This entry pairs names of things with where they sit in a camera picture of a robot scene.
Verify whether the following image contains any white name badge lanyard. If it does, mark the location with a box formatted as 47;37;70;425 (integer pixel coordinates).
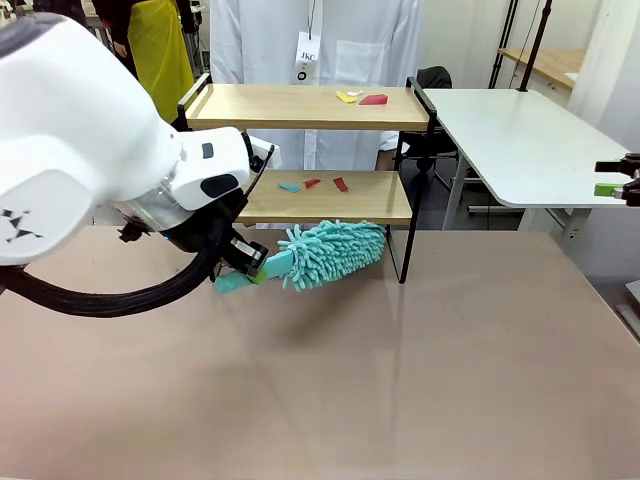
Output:
290;0;322;86

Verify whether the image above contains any large white side table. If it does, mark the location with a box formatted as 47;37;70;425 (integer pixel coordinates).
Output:
419;87;640;246

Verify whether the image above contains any wooden background desk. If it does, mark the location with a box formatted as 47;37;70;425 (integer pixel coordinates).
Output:
498;47;587;91

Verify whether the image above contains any black office chair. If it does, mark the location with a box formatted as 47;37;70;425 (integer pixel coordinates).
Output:
399;64;474;191

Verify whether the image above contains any person in yellow apron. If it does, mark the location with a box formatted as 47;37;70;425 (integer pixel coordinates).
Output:
92;0;211;126

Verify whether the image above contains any two-tier wood metal shelf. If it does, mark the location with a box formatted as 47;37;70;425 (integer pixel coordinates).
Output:
177;73;439;285

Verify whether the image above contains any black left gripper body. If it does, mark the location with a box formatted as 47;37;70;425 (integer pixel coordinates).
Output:
167;197;250;264

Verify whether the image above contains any person's left hand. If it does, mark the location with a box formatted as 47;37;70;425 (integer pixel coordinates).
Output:
374;145;399;172

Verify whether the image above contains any grey metal floor base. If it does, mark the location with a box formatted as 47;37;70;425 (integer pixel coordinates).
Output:
615;278;640;346

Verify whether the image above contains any teal microfiber duster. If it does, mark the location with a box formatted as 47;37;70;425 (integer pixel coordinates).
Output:
213;218;389;297

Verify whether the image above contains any black tripod stand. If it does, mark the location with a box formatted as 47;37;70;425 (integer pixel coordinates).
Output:
491;0;520;90

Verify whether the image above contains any person in white lab coat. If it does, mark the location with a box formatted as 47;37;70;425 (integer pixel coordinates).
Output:
208;0;426;231

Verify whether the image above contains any white fabric curtain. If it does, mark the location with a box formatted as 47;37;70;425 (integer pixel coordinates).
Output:
568;0;640;147

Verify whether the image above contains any black stand pole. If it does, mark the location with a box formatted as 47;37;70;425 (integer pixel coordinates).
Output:
518;0;554;94

